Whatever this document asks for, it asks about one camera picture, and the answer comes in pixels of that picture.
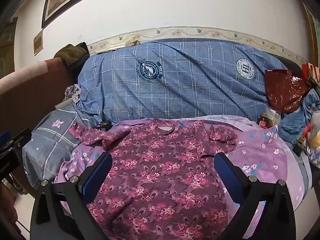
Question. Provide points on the grey crumpled cloth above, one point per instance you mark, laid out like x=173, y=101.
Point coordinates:
x=73, y=91

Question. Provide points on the olive green garment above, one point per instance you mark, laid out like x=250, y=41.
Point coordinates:
x=73, y=53

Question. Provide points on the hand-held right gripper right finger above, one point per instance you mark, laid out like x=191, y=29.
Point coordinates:
x=226, y=171

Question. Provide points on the brown headboard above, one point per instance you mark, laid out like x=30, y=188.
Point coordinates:
x=30, y=92

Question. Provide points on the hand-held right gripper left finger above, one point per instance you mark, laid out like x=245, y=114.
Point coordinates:
x=98, y=171

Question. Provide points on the small black object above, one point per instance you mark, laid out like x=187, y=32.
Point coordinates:
x=104, y=125

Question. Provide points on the blue denim garment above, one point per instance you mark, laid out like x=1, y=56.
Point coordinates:
x=297, y=120

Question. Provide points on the small dark bottle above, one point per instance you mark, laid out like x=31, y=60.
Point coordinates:
x=263, y=120

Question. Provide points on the maroon floral shirt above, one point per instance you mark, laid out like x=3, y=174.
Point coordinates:
x=160, y=177

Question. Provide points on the small wall plaque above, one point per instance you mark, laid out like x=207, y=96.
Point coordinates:
x=38, y=42

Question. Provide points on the blue plaid quilt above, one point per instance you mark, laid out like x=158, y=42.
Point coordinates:
x=180, y=80

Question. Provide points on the red paper bag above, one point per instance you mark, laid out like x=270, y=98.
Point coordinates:
x=310, y=70

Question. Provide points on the yellow plastic bag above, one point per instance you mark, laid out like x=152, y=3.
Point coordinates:
x=314, y=142

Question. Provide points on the wooden door frame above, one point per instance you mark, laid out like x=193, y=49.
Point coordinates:
x=311, y=30

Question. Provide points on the grey star pillow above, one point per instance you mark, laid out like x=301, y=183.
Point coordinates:
x=53, y=140

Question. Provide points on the dark red plastic bag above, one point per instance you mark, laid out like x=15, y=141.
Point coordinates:
x=285, y=90

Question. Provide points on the purple floral bed sheet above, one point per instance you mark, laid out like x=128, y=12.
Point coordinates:
x=260, y=160

